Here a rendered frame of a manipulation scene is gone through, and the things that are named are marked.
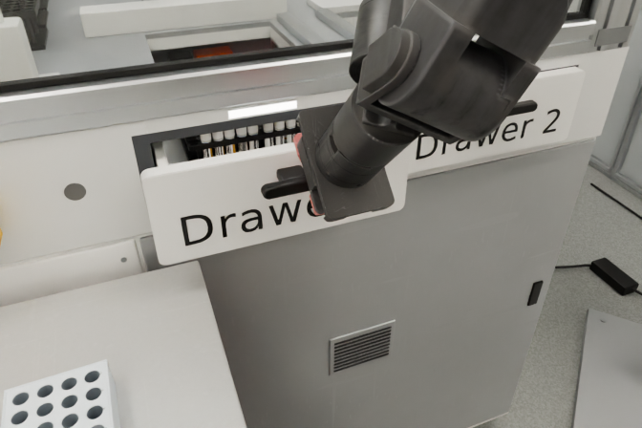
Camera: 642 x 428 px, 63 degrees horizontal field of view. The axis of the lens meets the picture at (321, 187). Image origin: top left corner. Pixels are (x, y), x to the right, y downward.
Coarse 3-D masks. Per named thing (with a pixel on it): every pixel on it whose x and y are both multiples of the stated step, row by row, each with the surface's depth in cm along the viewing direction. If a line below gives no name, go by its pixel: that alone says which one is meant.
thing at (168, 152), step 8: (152, 144) 62; (160, 144) 62; (168, 144) 74; (176, 144) 74; (152, 152) 65; (160, 152) 61; (168, 152) 73; (176, 152) 73; (184, 152) 73; (160, 160) 59; (168, 160) 71; (176, 160) 71; (184, 160) 71
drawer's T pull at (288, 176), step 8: (288, 168) 54; (296, 168) 54; (280, 176) 53; (288, 176) 53; (296, 176) 53; (304, 176) 53; (264, 184) 52; (272, 184) 52; (280, 184) 52; (288, 184) 52; (296, 184) 52; (304, 184) 52; (264, 192) 51; (272, 192) 51; (280, 192) 52; (288, 192) 52; (296, 192) 52
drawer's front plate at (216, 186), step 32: (192, 160) 52; (224, 160) 52; (256, 160) 53; (288, 160) 55; (160, 192) 51; (192, 192) 52; (224, 192) 54; (256, 192) 55; (160, 224) 53; (192, 224) 54; (256, 224) 57; (288, 224) 59; (320, 224) 61; (160, 256) 55; (192, 256) 56
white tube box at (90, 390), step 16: (80, 368) 47; (96, 368) 47; (32, 384) 46; (48, 384) 46; (64, 384) 46; (80, 384) 46; (96, 384) 46; (112, 384) 48; (16, 400) 45; (32, 400) 45; (48, 400) 45; (64, 400) 45; (80, 400) 45; (96, 400) 45; (112, 400) 45; (16, 416) 44; (32, 416) 43; (48, 416) 43; (64, 416) 43; (80, 416) 43; (96, 416) 45; (112, 416) 43
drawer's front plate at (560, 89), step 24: (552, 72) 73; (576, 72) 73; (528, 96) 72; (552, 96) 74; (576, 96) 75; (504, 120) 73; (552, 120) 76; (432, 144) 70; (504, 144) 75; (528, 144) 77; (408, 168) 71
